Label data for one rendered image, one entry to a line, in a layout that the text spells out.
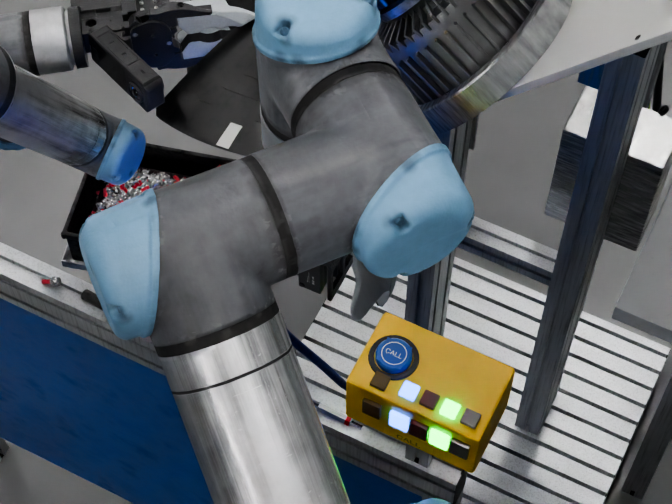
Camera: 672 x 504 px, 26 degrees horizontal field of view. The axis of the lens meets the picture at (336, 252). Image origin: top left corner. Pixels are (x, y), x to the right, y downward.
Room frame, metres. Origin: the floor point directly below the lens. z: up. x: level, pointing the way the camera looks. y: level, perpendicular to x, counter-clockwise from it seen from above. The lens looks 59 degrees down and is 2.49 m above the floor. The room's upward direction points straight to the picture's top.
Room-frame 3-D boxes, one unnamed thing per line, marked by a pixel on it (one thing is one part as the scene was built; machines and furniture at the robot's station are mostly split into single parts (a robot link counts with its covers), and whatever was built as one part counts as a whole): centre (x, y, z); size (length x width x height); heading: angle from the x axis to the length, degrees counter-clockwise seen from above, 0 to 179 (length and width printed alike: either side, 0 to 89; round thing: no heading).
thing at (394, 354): (0.73, -0.06, 1.08); 0.04 x 0.04 x 0.02
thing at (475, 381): (0.71, -0.10, 1.02); 0.16 x 0.10 x 0.11; 63
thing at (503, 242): (1.18, -0.26, 0.56); 0.19 x 0.04 x 0.04; 63
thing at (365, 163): (0.48, -0.01, 1.78); 0.11 x 0.11 x 0.08; 25
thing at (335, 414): (0.76, 0.00, 0.87); 0.08 x 0.01 x 0.01; 62
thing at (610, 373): (1.19, -0.24, 0.04); 0.62 x 0.46 x 0.08; 63
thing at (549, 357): (1.13, -0.36, 0.57); 0.09 x 0.04 x 1.15; 153
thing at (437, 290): (1.24, -0.16, 0.45); 0.09 x 0.04 x 0.91; 153
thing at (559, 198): (1.21, -0.40, 0.73); 0.15 x 0.09 x 0.22; 63
